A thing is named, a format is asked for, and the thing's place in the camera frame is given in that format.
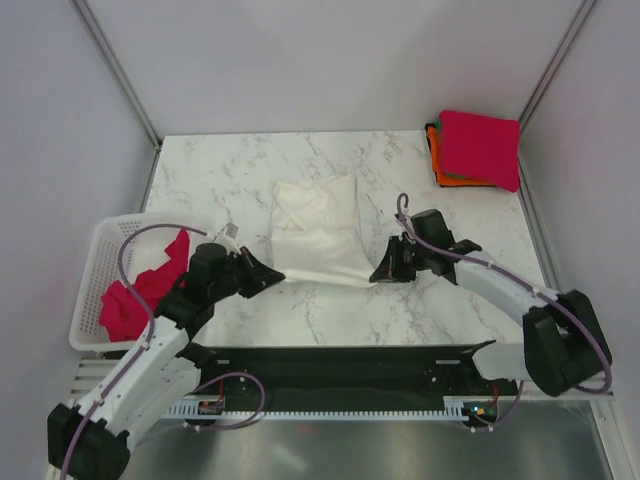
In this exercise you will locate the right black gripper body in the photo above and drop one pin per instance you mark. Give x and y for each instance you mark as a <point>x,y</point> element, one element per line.
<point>421,251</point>

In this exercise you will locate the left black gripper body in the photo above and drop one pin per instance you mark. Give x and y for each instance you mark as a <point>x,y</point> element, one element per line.
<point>228,284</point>

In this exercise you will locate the white Coca-Cola t-shirt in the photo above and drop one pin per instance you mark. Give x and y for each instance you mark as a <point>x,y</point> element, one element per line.
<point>316,234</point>

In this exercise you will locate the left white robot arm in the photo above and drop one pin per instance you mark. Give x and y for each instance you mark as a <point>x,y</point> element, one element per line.
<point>95,437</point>

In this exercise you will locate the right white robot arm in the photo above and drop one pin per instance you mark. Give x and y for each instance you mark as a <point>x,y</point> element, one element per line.
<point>562,348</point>

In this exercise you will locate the crumpled magenta t-shirt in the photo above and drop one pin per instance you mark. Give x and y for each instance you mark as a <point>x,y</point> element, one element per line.
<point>124,314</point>

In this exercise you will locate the white plastic laundry basket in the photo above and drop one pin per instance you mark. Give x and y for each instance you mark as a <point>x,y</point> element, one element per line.
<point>134,243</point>

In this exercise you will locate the folded black t-shirt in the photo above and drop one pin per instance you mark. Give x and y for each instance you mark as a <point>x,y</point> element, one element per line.
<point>431,135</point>

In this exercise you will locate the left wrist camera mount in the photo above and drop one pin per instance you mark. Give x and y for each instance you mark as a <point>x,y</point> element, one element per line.
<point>227,238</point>

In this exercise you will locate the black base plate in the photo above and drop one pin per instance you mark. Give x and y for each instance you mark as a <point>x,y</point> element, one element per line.
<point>337,380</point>

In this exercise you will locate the white slotted cable duct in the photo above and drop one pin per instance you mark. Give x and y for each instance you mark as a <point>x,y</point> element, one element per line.
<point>194,410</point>

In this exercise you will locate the aluminium frame rails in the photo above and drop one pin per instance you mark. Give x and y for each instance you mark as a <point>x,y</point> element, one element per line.
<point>230,388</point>

